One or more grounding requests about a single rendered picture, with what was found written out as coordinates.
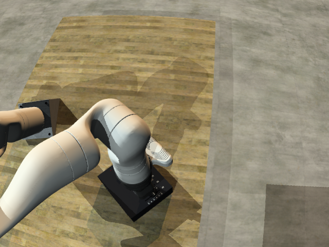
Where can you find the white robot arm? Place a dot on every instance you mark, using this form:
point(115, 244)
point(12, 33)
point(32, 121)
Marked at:
point(63, 158)

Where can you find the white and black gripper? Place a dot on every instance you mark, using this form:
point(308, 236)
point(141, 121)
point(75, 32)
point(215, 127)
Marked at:
point(141, 183)

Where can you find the black lighting desk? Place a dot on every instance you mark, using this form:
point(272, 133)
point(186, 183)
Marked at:
point(131, 204)

